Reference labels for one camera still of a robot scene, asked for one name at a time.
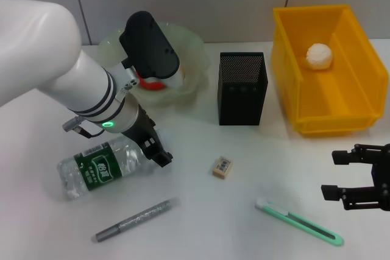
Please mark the silver glitter pen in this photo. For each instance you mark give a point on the silver glitter pen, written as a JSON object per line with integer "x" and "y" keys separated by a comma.
{"x": 137, "y": 220}

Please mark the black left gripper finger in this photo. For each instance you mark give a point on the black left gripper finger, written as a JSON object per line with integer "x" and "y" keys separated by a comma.
{"x": 160, "y": 155}

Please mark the beige eraser with barcode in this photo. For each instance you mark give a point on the beige eraser with barcode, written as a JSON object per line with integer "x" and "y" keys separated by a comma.
{"x": 222, "y": 167}

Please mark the mint green utility knife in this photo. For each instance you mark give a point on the mint green utility knife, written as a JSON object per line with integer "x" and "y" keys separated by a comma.
{"x": 304, "y": 222}

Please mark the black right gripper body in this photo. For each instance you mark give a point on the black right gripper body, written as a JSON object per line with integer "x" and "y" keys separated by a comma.
{"x": 384, "y": 177}

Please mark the translucent green fruit bowl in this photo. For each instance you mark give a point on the translucent green fruit bowl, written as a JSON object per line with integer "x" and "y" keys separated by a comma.
{"x": 195, "y": 56}

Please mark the yellow plastic bin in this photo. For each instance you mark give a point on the yellow plastic bin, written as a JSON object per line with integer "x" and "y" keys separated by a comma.
{"x": 335, "y": 95}

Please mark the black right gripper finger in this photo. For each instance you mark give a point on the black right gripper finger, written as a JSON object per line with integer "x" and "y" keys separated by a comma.
{"x": 342, "y": 157}
{"x": 332, "y": 192}

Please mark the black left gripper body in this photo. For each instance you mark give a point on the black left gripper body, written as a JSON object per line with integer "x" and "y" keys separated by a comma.
{"x": 143, "y": 129}

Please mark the black mesh pen holder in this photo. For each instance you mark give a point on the black mesh pen holder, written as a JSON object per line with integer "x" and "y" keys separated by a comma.
{"x": 240, "y": 101}

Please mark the clear green-label water bottle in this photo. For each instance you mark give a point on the clear green-label water bottle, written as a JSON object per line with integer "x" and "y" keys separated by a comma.
{"x": 100, "y": 170}

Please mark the white paper ball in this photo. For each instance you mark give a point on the white paper ball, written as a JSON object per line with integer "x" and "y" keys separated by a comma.
{"x": 319, "y": 56}

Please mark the left wrist camera housing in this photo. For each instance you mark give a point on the left wrist camera housing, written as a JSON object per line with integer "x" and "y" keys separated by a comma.
{"x": 149, "y": 47}

